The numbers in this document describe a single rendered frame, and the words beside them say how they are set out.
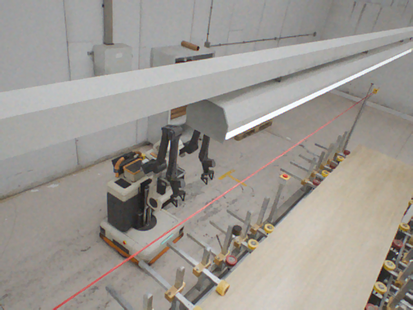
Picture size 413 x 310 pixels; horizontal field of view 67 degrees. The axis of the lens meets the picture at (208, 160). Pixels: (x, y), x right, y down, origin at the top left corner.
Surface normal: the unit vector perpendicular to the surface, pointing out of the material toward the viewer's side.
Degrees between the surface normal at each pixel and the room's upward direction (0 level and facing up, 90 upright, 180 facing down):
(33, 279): 0
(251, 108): 61
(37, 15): 90
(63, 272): 0
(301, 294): 0
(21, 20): 90
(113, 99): 90
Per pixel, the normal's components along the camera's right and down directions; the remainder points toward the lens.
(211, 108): -0.63, 0.33
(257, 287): 0.15, -0.84
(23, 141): 0.76, 0.44
